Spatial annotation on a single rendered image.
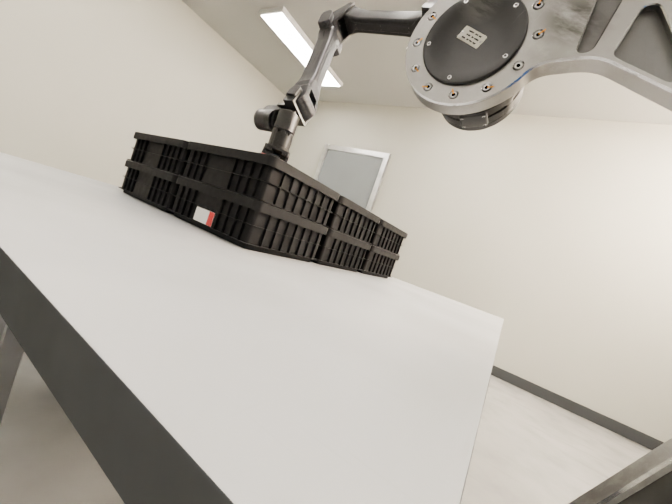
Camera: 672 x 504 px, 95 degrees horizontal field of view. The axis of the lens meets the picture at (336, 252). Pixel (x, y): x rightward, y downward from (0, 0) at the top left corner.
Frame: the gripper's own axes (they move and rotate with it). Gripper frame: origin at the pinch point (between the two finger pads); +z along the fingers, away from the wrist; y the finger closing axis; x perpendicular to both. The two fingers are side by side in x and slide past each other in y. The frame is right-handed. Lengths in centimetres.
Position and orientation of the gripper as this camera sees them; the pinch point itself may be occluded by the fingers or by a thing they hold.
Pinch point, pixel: (265, 184)
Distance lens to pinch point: 86.4
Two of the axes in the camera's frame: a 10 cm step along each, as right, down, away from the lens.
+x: 9.1, 3.1, 2.6
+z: -3.3, 9.4, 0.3
